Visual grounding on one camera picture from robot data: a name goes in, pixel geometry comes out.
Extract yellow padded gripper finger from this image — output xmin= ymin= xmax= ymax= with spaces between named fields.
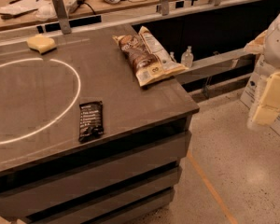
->
xmin=247 ymin=70 xmax=280 ymax=130

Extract black rxbar chocolate wrapper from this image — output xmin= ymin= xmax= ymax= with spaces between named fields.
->
xmin=78 ymin=101 xmax=104 ymax=143

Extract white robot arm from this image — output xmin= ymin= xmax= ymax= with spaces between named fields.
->
xmin=241 ymin=13 xmax=280 ymax=135

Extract yellow sponge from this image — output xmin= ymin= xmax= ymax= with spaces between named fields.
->
xmin=27 ymin=34 xmax=57 ymax=54

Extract clear sanitizer bottle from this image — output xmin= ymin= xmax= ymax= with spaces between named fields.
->
xmin=181 ymin=46 xmax=193 ymax=67

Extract brown chip bag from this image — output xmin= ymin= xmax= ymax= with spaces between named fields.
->
xmin=113 ymin=26 xmax=188 ymax=87

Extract grey power strip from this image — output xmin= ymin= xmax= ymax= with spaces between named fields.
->
xmin=66 ymin=0 xmax=85 ymax=14

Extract grey drawer cabinet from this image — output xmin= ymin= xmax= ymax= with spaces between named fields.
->
xmin=0 ymin=25 xmax=198 ymax=224

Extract white papers on desk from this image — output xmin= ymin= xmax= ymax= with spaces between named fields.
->
xmin=0 ymin=0 xmax=41 ymax=15

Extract metal bracket post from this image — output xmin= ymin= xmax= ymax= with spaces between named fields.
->
xmin=51 ymin=0 xmax=71 ymax=35

